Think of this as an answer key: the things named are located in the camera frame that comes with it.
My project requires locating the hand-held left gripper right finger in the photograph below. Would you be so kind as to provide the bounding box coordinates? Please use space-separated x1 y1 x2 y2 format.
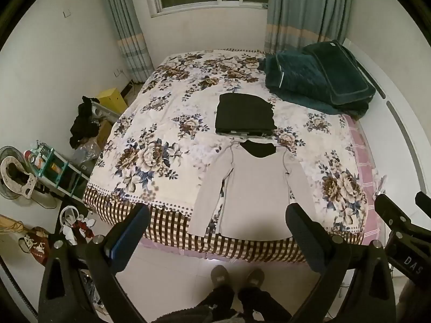
285 203 397 323

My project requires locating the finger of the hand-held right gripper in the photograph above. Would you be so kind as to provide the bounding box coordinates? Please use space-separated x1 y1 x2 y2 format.
374 193 413 233
414 191 431 216

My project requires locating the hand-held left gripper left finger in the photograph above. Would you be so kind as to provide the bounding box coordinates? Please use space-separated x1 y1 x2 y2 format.
39 203 151 323

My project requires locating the beige long-sleeve shirt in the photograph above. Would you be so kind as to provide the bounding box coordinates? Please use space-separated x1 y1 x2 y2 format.
187 140 319 240

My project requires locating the person's right forearm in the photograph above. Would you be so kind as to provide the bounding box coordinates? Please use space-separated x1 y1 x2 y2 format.
397 275 431 323

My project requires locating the black clothes heap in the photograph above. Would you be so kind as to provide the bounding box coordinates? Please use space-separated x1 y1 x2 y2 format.
69 96 102 149

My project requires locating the stack of folded black clothes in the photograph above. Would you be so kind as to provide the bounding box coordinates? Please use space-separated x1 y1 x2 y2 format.
215 93 277 139

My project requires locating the white and red clutter pile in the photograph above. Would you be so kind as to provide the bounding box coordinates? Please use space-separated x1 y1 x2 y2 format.
58 205 97 244

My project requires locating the pink striped bed sheet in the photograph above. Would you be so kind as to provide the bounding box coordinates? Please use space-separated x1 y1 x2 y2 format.
342 114 388 244

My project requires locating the person's right leg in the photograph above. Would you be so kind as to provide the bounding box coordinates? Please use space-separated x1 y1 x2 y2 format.
238 268 293 323

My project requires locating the person's leg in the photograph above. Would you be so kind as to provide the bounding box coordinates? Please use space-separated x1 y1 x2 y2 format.
193 264 235 323
238 268 293 323

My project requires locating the red patterned bag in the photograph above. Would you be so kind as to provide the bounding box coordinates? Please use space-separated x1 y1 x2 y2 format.
18 226 52 267

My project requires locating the white bed headboard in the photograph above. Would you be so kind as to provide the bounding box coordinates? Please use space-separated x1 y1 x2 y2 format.
342 38 431 209

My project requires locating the teal storage rack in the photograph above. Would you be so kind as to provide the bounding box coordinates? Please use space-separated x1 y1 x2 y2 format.
31 142 91 200

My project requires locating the clear plastic bag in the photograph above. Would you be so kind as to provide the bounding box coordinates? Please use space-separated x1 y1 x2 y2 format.
72 141 102 173

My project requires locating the person's left leg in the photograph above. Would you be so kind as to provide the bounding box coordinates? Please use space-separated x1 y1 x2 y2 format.
193 264 235 323

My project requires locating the cardboard box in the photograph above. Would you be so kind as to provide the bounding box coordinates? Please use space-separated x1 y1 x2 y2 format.
96 120 114 149

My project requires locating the white floor fan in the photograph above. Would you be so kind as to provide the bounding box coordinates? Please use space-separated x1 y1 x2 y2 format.
0 146 58 210

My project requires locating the floral bed cover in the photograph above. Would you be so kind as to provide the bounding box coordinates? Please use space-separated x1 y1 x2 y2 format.
82 48 388 265

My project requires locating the yellow box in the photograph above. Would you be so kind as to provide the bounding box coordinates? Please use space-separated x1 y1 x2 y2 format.
97 88 129 115

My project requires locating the dark green quilted blanket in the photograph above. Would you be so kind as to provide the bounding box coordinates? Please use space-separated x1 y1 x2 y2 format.
260 40 377 120

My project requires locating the blue-green striped curtain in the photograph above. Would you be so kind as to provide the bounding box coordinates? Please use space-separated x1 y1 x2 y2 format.
263 0 355 55
100 0 155 83

